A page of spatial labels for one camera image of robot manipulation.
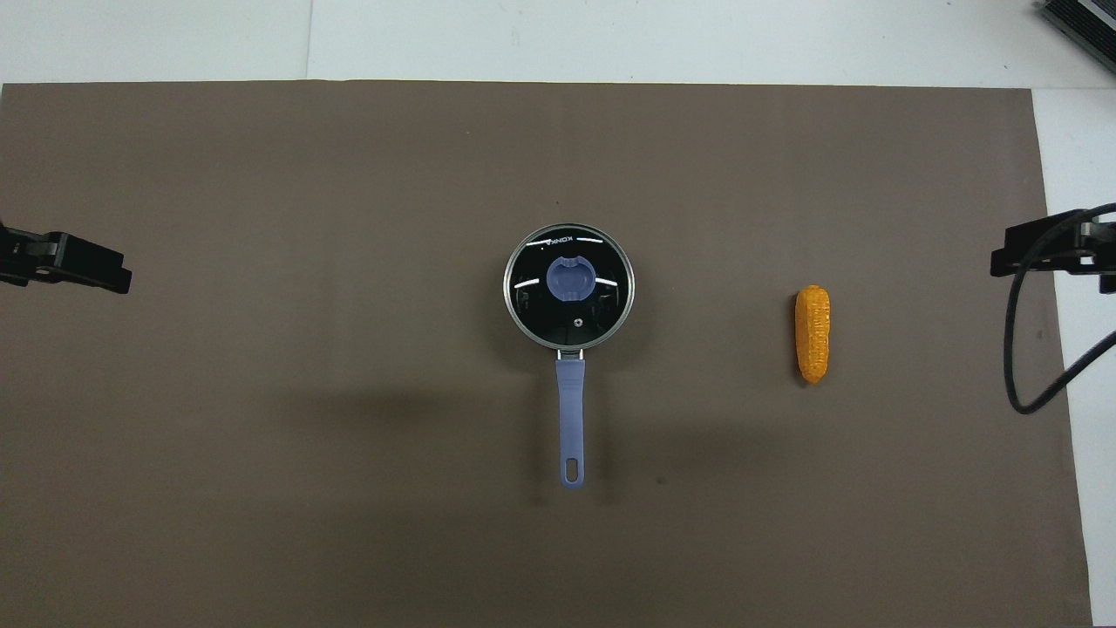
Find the dark grey ribbed device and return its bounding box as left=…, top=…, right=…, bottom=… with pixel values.
left=1038, top=0, right=1116, bottom=51

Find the glass lid with purple knob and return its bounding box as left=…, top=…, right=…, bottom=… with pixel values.
left=506, top=225, right=634, bottom=350

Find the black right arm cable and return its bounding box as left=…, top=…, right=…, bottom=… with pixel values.
left=1003, top=203, right=1116, bottom=415

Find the brown table mat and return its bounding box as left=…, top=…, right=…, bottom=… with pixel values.
left=0, top=80, right=1095, bottom=628

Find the orange corn cob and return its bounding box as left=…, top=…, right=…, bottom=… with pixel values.
left=794, top=285, right=832, bottom=386

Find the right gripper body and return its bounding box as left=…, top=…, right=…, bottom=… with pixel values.
left=1079, top=214, right=1116, bottom=294

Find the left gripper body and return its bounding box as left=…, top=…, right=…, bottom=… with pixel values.
left=0, top=222, right=60, bottom=289

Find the pot with purple handle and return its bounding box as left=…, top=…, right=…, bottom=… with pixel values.
left=503, top=223, right=636, bottom=489

